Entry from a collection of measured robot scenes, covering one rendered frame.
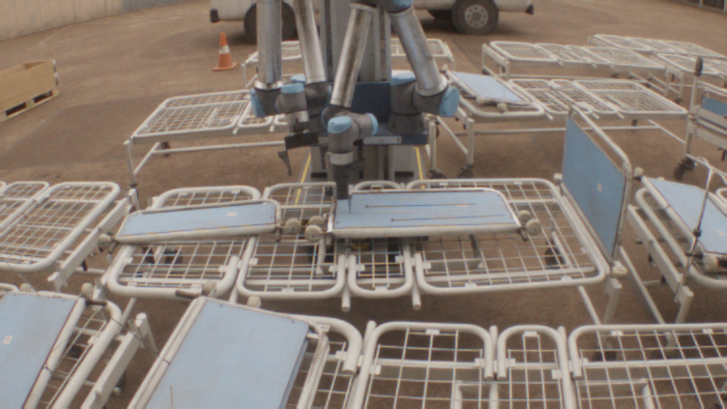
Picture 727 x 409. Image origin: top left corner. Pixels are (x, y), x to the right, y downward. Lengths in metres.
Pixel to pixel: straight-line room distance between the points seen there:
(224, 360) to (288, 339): 0.21
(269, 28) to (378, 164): 0.97
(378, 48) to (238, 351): 1.70
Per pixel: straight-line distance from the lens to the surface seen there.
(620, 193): 2.12
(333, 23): 2.82
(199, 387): 1.56
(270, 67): 2.61
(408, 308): 2.71
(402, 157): 3.17
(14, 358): 1.93
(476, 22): 9.64
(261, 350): 1.66
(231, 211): 2.49
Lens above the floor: 1.63
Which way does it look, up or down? 27 degrees down
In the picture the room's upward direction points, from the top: 2 degrees counter-clockwise
